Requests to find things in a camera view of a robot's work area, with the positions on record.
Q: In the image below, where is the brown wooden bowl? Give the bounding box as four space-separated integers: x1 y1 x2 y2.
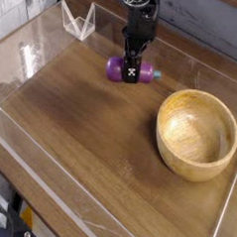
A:
156 89 237 182

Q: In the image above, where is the black clamp with cable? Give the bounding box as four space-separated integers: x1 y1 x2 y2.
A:
0 195 37 237

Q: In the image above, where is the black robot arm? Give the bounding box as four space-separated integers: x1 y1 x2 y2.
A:
122 0 160 83

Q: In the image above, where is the clear acrylic corner bracket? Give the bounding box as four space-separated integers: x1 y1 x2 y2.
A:
60 0 96 41

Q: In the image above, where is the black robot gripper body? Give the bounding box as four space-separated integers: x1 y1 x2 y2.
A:
123 2 159 56

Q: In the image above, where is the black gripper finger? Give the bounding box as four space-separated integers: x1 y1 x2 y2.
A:
122 56 142 83
123 46 130 62

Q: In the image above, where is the clear acrylic tray wall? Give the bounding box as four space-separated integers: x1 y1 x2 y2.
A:
0 2 237 237

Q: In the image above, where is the purple toy eggplant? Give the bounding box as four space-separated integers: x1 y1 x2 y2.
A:
105 57 161 83

